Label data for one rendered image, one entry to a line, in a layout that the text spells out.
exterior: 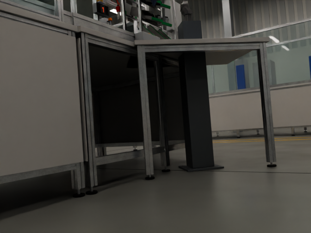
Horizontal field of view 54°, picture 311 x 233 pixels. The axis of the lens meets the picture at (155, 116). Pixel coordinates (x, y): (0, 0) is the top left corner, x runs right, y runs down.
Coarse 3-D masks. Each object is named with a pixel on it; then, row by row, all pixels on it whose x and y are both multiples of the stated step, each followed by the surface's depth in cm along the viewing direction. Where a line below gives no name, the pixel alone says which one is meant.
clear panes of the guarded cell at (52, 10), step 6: (12, 0) 131; (18, 0) 133; (24, 0) 135; (30, 0) 138; (36, 0) 141; (42, 0) 143; (48, 0) 146; (54, 0) 149; (30, 6) 138; (36, 6) 140; (42, 6) 143; (48, 6) 146; (54, 6) 149; (48, 12) 146; (54, 12) 149
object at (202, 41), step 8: (136, 40) 186; (144, 40) 187; (152, 40) 188; (160, 40) 189; (168, 40) 190; (176, 40) 191; (184, 40) 192; (192, 40) 193; (200, 40) 194; (208, 40) 194; (216, 40) 195; (224, 40) 196; (232, 40) 197; (240, 40) 198; (248, 40) 199; (256, 40) 200; (264, 40) 201; (136, 48) 195; (168, 56) 224; (176, 56) 226; (208, 56) 234; (216, 56) 236; (224, 56) 238; (232, 56) 240; (240, 56) 242; (128, 64) 241; (136, 64) 243; (208, 64) 265; (216, 64) 267; (224, 64) 270
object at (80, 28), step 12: (96, 36) 165; (108, 36) 172; (96, 48) 188; (96, 60) 219; (108, 60) 222; (120, 60) 225; (132, 60) 228; (96, 72) 263; (108, 72) 267; (120, 72) 271; (132, 72) 275; (168, 72) 288; (96, 84) 328; (108, 84) 334
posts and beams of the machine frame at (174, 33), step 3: (105, 0) 365; (108, 0) 370; (105, 3) 369; (108, 3) 370; (111, 3) 374; (114, 3) 379; (174, 3) 404; (111, 6) 380; (114, 6) 381; (174, 6) 403; (174, 9) 402; (174, 12) 402; (174, 15) 401; (174, 18) 400; (174, 21) 399; (174, 24) 399; (174, 27) 399; (174, 30) 399; (174, 33) 399; (174, 36) 399
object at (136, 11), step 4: (132, 8) 261; (136, 8) 257; (132, 12) 261; (136, 12) 258; (144, 12) 269; (148, 12) 265; (136, 16) 258; (144, 16) 251; (148, 16) 248; (152, 16) 262; (152, 20) 258; (156, 20) 249; (160, 20) 252
